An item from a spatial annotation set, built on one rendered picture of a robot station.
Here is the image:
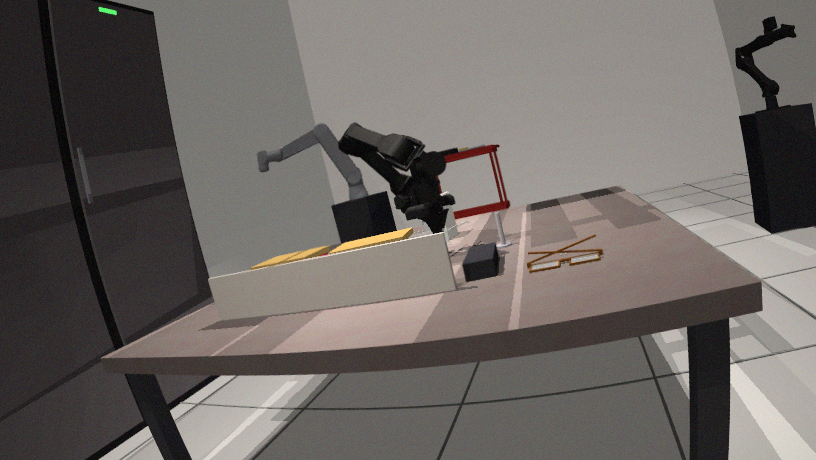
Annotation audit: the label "white rectangular panel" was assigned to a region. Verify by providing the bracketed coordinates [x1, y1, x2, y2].
[208, 232, 457, 321]

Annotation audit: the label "brown-framed clear glasses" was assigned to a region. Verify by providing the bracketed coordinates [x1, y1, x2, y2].
[527, 235, 603, 272]

